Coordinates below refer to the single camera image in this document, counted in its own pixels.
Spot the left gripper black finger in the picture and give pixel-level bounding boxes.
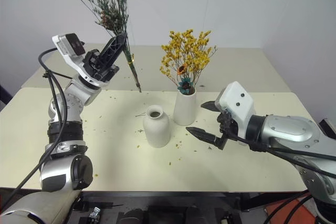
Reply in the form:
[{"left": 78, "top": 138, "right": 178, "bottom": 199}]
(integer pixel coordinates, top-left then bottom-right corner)
[
  {"left": 108, "top": 32, "right": 129, "bottom": 67},
  {"left": 100, "top": 33, "right": 124, "bottom": 64}
]

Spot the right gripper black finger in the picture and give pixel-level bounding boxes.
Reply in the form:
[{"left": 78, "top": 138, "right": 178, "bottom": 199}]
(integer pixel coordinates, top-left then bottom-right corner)
[
  {"left": 200, "top": 100, "right": 219, "bottom": 112},
  {"left": 185, "top": 126, "right": 228, "bottom": 152}
]

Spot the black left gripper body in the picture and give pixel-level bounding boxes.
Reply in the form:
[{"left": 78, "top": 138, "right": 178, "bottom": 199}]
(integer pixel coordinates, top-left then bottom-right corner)
[{"left": 82, "top": 49, "right": 120, "bottom": 83}]

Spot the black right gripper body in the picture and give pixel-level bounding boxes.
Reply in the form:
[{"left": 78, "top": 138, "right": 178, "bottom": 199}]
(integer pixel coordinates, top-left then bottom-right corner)
[{"left": 216, "top": 111, "right": 240, "bottom": 142}]

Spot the green dried flower bouquet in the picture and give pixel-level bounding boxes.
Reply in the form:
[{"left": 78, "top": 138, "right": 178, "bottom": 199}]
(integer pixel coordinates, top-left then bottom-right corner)
[{"left": 47, "top": 0, "right": 143, "bottom": 93}]

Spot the yellow dried flower bouquet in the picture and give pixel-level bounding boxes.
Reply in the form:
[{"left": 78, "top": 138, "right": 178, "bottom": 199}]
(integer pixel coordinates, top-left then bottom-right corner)
[{"left": 159, "top": 29, "right": 218, "bottom": 95}]

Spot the white tapered vase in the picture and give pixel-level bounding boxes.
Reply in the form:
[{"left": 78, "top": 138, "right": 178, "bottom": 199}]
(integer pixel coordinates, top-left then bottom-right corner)
[{"left": 173, "top": 87, "right": 198, "bottom": 126}]

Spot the white bottle-shaped vase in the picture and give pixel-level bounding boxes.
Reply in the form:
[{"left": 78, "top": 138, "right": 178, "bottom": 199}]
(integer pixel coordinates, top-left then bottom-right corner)
[{"left": 142, "top": 104, "right": 172, "bottom": 148}]

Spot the black object at room edge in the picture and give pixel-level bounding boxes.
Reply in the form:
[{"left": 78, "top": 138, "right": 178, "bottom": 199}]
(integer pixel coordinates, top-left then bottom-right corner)
[{"left": 318, "top": 117, "right": 336, "bottom": 138}]

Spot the dark rounded shape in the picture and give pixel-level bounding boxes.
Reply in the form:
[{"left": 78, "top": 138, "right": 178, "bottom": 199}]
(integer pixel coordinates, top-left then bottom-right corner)
[{"left": 122, "top": 208, "right": 144, "bottom": 224}]

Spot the orange sheet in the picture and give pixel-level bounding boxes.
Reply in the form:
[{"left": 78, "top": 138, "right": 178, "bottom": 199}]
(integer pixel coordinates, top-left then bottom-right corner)
[{"left": 264, "top": 200, "right": 317, "bottom": 224}]

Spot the small metal clip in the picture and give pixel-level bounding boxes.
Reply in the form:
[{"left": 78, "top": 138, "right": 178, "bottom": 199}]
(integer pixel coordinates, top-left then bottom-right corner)
[{"left": 88, "top": 206, "right": 102, "bottom": 220}]

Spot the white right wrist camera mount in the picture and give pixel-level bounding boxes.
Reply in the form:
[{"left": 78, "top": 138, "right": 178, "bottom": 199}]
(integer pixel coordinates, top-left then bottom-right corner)
[{"left": 214, "top": 81, "right": 256, "bottom": 140}]

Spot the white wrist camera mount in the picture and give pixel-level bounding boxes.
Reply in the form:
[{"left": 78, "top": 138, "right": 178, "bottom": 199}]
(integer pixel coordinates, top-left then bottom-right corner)
[
  {"left": 51, "top": 33, "right": 106, "bottom": 88},
  {"left": 214, "top": 81, "right": 256, "bottom": 140}
]

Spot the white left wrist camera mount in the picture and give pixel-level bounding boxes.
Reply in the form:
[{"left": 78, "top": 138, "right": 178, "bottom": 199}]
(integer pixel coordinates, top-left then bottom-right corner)
[{"left": 51, "top": 33, "right": 106, "bottom": 88}]

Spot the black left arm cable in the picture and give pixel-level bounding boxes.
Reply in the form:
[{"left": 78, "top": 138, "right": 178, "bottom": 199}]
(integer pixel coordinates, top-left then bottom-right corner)
[{"left": 0, "top": 40, "right": 86, "bottom": 210}]

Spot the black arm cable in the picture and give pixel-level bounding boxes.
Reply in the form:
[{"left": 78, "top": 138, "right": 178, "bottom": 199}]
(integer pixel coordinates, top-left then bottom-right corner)
[
  {"left": 228, "top": 132, "right": 336, "bottom": 180},
  {"left": 0, "top": 40, "right": 86, "bottom": 210}
]

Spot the black table frame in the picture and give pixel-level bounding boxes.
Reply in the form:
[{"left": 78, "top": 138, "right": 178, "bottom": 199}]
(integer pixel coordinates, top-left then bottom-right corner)
[{"left": 75, "top": 190, "right": 313, "bottom": 214}]

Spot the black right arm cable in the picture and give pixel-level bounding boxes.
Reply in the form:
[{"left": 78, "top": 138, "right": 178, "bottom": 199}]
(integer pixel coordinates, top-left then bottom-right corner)
[{"left": 228, "top": 132, "right": 336, "bottom": 180}]

